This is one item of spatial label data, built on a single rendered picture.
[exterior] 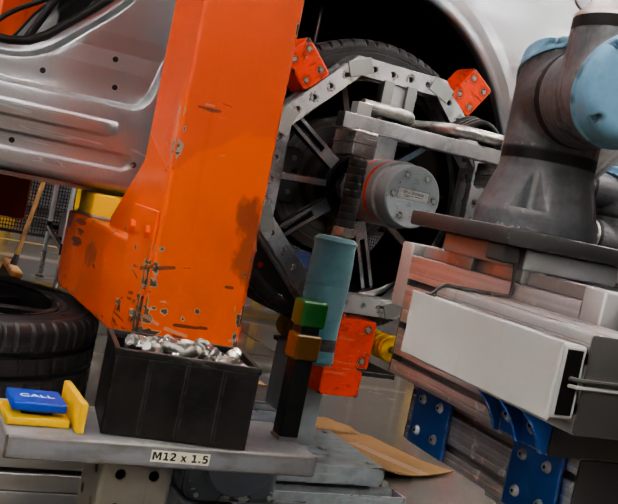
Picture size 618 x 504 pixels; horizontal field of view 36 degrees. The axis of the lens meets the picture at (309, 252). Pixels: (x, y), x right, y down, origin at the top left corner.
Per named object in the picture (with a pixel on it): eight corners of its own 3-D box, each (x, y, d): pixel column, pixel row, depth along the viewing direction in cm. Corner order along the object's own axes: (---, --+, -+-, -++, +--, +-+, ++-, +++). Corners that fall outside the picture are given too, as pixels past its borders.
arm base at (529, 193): (621, 250, 114) (639, 169, 113) (518, 228, 108) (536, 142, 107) (544, 236, 127) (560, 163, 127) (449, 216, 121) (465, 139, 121)
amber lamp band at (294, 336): (306, 357, 143) (312, 331, 143) (318, 363, 139) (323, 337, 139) (282, 354, 141) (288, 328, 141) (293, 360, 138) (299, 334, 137)
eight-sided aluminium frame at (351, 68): (440, 324, 224) (489, 96, 221) (455, 330, 218) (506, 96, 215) (227, 291, 200) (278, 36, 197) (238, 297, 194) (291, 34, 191)
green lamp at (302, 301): (313, 325, 143) (318, 299, 142) (324, 330, 139) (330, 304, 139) (289, 321, 141) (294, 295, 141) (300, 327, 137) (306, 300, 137)
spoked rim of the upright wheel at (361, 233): (420, 98, 242) (237, 58, 221) (472, 97, 222) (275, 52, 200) (386, 292, 246) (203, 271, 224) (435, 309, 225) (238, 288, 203)
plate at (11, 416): (57, 411, 130) (59, 404, 130) (68, 428, 123) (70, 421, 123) (-3, 406, 127) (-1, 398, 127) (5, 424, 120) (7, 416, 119)
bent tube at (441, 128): (460, 150, 213) (470, 104, 212) (513, 154, 195) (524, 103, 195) (393, 134, 205) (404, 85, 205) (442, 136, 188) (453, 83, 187)
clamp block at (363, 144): (352, 158, 187) (358, 131, 187) (374, 160, 179) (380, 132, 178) (330, 152, 185) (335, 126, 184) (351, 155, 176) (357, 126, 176)
